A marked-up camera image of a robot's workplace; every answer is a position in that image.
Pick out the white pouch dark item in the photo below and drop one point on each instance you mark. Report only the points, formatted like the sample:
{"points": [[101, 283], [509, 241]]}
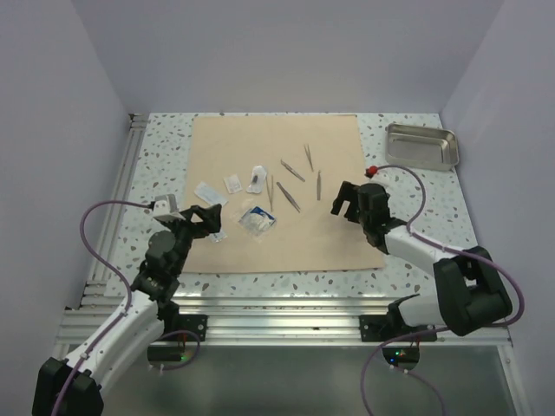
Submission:
{"points": [[258, 178]]}

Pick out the red cable connector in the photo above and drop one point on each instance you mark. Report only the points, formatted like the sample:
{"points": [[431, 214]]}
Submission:
{"points": [[371, 171]]}

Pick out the clear packet near left gripper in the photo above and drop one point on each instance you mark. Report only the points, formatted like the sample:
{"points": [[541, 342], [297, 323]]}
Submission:
{"points": [[218, 236]]}

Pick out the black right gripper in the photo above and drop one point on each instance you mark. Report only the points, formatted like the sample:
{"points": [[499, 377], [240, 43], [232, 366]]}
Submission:
{"points": [[348, 192]]}

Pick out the aluminium frame rails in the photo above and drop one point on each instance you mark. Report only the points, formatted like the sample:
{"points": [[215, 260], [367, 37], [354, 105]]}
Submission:
{"points": [[299, 308]]}

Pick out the long white printed packet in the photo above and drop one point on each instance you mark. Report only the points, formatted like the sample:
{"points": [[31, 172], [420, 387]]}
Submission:
{"points": [[209, 195]]}

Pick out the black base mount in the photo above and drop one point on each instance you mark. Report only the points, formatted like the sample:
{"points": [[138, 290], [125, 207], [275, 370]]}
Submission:
{"points": [[375, 328], [193, 327]]}

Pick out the steel tweezers diagonal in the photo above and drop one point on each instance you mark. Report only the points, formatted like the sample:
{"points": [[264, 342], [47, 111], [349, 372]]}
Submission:
{"points": [[288, 196]]}

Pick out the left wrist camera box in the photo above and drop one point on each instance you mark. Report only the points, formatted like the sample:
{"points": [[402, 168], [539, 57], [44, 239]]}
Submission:
{"points": [[165, 208]]}

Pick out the blue white gauze packet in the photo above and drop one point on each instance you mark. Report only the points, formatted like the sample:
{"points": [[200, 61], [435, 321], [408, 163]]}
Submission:
{"points": [[256, 220]]}

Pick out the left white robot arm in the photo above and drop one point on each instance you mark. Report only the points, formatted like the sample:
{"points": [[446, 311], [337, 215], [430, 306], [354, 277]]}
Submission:
{"points": [[77, 383]]}

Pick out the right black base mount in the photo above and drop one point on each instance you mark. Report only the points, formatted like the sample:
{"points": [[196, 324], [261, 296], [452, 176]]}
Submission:
{"points": [[375, 328]]}

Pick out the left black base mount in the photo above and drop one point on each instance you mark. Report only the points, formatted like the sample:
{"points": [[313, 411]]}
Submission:
{"points": [[193, 327]]}

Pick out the beige cloth mat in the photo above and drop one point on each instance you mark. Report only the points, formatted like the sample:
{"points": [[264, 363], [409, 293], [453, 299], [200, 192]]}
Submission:
{"points": [[279, 176]]}

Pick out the stainless steel tray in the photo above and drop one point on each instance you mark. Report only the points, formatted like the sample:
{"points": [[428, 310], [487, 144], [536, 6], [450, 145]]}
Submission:
{"points": [[421, 147]]}

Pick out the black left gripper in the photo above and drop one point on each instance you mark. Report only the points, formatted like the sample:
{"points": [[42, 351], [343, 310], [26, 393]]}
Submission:
{"points": [[209, 224]]}

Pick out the steel tweezers curved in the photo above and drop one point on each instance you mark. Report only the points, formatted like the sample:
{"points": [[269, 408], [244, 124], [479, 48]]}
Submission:
{"points": [[292, 170]]}

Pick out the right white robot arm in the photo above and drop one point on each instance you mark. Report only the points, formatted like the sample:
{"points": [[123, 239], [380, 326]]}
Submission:
{"points": [[469, 293]]}

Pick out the small white sachet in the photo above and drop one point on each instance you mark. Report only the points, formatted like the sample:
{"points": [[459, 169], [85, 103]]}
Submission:
{"points": [[233, 184]]}

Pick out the steel tweezers short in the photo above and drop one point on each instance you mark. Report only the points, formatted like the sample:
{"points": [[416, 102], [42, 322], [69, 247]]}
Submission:
{"points": [[319, 185]]}

